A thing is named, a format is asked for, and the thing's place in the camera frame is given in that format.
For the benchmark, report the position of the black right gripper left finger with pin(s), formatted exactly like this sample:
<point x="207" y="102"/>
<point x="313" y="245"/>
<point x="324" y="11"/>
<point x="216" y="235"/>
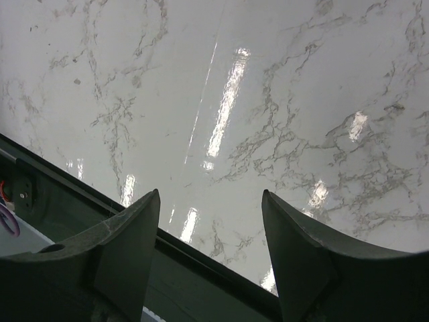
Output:
<point x="100" y="274"/>

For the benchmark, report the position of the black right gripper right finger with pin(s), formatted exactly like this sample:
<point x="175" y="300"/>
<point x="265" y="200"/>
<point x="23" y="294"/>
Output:
<point x="322" y="274"/>

